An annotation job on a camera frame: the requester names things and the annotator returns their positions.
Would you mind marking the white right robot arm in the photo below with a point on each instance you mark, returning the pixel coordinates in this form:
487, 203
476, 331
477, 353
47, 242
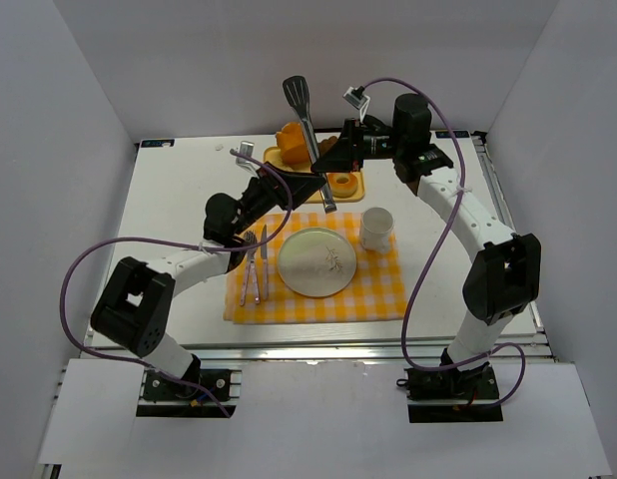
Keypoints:
505, 266

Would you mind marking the yellow checkered placemat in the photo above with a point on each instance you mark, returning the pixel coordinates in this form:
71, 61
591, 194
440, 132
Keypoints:
375, 293

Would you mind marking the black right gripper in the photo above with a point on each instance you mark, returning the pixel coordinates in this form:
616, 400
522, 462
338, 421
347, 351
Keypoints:
353, 145

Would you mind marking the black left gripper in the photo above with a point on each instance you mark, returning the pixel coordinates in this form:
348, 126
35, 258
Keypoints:
277, 185

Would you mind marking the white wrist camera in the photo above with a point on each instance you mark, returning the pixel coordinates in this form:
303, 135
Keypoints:
242, 155
358, 99

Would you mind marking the pale green round plate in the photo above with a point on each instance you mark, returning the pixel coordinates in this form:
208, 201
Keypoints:
316, 262

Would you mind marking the silver fork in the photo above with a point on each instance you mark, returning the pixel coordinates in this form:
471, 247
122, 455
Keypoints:
251, 240

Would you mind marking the orange bread loaf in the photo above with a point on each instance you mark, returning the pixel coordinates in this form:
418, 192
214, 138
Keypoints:
291, 142

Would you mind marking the white mug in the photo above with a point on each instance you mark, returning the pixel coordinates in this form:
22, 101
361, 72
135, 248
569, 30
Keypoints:
376, 225

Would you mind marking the glazed donut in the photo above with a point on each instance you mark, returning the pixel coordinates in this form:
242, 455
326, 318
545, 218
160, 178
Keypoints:
343, 185

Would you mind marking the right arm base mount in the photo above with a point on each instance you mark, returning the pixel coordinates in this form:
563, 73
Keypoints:
457, 395

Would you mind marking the silver table knife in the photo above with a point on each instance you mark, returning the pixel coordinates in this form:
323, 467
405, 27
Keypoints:
264, 259

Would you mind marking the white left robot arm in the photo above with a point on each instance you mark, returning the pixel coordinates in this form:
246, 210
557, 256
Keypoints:
134, 308

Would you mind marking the brown chocolate bread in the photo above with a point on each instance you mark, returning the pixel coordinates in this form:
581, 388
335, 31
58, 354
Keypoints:
325, 145

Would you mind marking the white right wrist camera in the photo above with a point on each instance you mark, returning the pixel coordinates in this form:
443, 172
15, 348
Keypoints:
358, 99

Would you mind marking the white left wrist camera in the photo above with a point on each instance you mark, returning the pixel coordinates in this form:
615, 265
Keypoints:
242, 155

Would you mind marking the metal serving tongs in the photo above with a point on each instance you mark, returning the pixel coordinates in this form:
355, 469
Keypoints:
296, 91

